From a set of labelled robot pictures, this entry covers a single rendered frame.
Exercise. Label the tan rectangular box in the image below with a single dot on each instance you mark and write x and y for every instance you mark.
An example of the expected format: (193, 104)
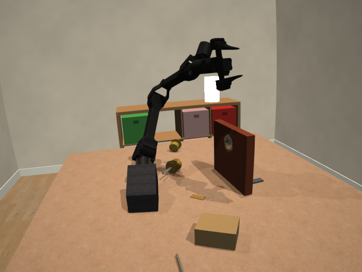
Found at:
(217, 231)

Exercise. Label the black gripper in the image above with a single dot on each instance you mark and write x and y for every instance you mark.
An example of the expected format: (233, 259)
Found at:
(215, 64)

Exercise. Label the dark brown wooden door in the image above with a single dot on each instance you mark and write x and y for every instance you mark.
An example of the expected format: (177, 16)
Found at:
(234, 162)

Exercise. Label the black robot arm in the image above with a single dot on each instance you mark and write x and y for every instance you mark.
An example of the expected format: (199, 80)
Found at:
(145, 151)

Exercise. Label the brass door knob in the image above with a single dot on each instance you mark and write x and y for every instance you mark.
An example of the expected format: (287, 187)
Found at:
(173, 166)
(175, 145)

